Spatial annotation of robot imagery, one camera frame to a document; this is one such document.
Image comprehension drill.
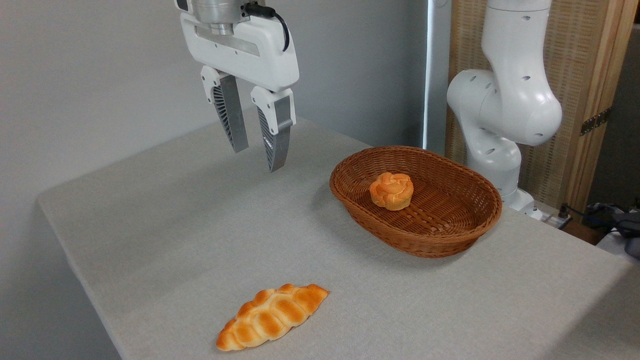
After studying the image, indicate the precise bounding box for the metal screen hinge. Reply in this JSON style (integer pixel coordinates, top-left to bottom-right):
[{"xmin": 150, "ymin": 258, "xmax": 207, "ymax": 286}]
[{"xmin": 580, "ymin": 107, "xmax": 612, "ymax": 137}]

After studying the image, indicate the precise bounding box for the white vertical pole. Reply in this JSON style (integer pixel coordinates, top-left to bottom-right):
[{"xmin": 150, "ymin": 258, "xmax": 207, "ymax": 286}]
[{"xmin": 422, "ymin": 0, "xmax": 453, "ymax": 156}]

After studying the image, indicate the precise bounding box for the brown wicker basket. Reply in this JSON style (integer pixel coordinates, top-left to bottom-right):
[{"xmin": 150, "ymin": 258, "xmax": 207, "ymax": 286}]
[{"xmin": 329, "ymin": 145, "xmax": 503, "ymax": 259}]

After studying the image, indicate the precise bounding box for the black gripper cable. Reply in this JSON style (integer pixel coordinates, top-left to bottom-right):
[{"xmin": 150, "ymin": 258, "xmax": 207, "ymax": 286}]
[{"xmin": 243, "ymin": 2, "xmax": 291, "ymax": 53}]

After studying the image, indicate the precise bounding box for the long braided bread loaf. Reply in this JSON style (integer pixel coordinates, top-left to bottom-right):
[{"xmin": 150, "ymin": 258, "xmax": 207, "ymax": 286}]
[{"xmin": 215, "ymin": 283, "xmax": 330, "ymax": 352}]

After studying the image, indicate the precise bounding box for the round knotted bread roll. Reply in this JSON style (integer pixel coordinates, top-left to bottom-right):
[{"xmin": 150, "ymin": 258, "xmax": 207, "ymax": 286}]
[{"xmin": 369, "ymin": 172, "xmax": 415, "ymax": 211}]

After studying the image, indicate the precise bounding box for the wooden woven folding screen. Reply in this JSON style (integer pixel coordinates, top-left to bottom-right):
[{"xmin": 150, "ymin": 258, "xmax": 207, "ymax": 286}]
[{"xmin": 445, "ymin": 0, "xmax": 640, "ymax": 216}]

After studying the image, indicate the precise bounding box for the dark bag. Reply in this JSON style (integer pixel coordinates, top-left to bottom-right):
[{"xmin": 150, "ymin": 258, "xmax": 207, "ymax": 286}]
[{"xmin": 587, "ymin": 202, "xmax": 640, "ymax": 259}]

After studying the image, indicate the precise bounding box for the black power cable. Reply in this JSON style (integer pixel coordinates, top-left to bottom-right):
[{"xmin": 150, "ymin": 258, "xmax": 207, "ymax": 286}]
[{"xmin": 557, "ymin": 202, "xmax": 640, "ymax": 237}]

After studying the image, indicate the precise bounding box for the white power strip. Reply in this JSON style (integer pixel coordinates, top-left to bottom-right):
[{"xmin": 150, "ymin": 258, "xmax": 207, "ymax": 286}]
[{"xmin": 541, "ymin": 211, "xmax": 572, "ymax": 230}]

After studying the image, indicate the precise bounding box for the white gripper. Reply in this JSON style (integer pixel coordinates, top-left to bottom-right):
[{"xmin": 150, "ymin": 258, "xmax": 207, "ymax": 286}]
[{"xmin": 180, "ymin": 12, "xmax": 300, "ymax": 173}]

